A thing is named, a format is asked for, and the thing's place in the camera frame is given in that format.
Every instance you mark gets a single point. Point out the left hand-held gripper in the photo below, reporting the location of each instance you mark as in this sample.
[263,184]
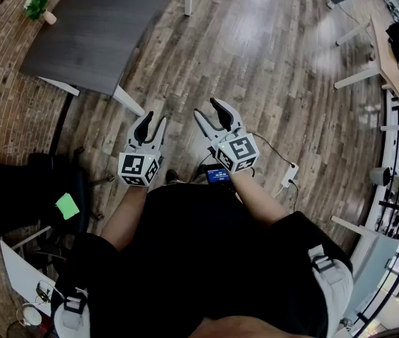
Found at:
[137,165]

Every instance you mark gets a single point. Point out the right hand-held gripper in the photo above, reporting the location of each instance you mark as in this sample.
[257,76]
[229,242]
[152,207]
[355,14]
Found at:
[238,151]

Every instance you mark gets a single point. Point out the person's right forearm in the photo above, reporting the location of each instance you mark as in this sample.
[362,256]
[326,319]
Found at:
[255,199]

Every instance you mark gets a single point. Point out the person's left forearm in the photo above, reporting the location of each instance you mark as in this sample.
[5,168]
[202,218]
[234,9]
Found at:
[127,213]

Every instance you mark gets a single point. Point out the dark grey round table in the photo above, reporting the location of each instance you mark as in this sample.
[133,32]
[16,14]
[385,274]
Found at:
[93,37]

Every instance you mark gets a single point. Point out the person's left shoe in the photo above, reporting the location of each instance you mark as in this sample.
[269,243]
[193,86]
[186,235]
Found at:
[172,177]

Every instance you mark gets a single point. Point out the small black screen device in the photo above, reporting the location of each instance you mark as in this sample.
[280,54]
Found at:
[217,175]

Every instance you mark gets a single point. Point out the white power strip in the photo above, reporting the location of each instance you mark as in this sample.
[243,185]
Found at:
[290,175]

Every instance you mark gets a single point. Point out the green sticky note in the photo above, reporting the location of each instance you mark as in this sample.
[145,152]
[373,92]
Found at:
[67,206]

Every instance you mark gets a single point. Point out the person's black shirt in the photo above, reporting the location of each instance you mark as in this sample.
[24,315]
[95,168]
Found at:
[202,259]

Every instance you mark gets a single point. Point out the black office chair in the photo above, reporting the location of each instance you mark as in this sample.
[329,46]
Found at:
[16,195]

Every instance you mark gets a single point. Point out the potted plant in beige vase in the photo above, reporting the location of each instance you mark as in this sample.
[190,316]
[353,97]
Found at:
[37,5]

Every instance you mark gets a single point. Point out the light wooden table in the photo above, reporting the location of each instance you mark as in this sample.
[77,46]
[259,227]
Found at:
[396,76]

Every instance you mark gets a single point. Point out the small white table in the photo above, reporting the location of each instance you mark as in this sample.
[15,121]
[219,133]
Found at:
[23,276]

